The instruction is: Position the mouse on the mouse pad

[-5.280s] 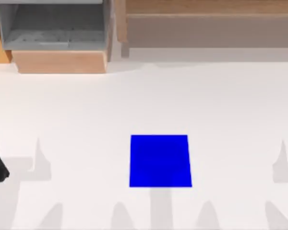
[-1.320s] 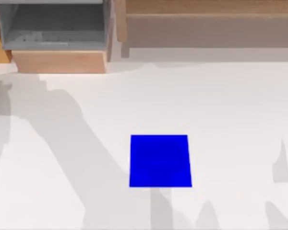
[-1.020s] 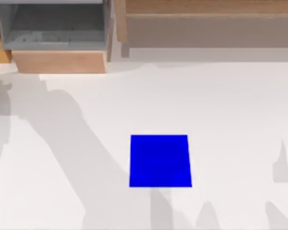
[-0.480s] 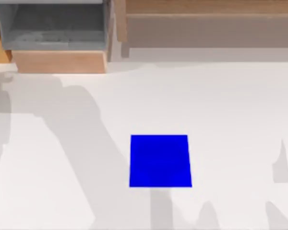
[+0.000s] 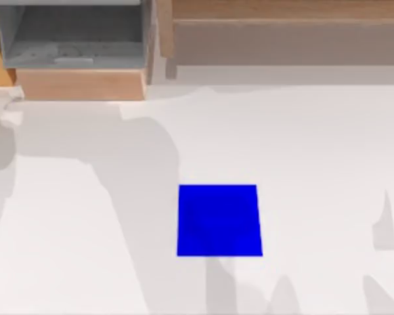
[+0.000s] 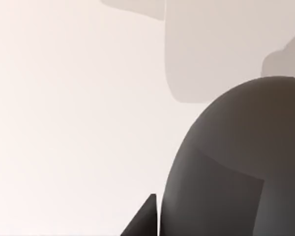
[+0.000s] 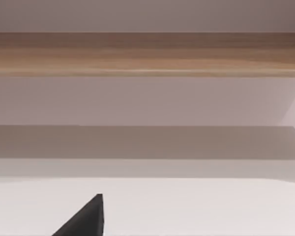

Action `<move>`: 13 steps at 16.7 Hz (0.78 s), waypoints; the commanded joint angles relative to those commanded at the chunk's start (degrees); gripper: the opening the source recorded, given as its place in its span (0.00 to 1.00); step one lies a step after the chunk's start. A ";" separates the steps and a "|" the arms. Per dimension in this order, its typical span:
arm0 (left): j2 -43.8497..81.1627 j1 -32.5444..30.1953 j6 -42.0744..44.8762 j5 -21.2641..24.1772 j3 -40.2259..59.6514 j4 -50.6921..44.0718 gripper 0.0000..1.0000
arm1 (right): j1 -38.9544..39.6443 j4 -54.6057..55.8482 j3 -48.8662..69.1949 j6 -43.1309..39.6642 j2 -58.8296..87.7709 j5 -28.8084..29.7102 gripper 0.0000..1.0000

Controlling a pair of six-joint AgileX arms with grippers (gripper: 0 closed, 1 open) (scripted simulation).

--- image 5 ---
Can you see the flat blue square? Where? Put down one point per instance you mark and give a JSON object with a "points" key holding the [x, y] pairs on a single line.
{"points": [[218, 220]]}

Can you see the pale wooden drawer front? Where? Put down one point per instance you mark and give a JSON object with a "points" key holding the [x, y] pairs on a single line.
{"points": [[80, 84]]}

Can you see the grey pierced drawer inside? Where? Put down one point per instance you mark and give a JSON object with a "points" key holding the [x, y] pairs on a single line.
{"points": [[75, 36]]}

